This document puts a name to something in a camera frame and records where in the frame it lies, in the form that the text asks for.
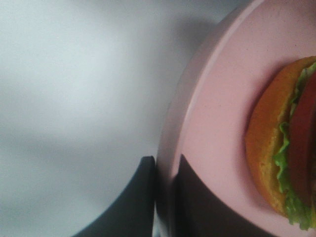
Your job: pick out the burger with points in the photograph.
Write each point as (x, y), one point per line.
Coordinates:
(280, 143)

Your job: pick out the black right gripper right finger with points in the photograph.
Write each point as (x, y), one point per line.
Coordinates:
(199, 213)

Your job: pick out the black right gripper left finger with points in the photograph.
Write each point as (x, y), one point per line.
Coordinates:
(132, 213)

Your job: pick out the pink plate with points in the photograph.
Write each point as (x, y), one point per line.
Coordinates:
(207, 119)

